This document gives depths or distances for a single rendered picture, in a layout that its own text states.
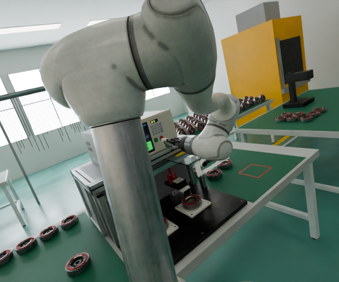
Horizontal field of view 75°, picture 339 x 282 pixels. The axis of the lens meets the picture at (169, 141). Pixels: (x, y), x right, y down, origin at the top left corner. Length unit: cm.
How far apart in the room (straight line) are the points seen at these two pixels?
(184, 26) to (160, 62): 7
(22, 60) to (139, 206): 721
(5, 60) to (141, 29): 718
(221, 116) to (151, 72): 53
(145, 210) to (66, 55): 30
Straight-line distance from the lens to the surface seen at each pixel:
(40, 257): 155
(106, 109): 39
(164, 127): 127
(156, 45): 37
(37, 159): 742
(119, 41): 39
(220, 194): 137
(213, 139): 85
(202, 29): 38
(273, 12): 503
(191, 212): 126
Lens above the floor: 148
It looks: 15 degrees down
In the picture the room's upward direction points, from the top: 16 degrees counter-clockwise
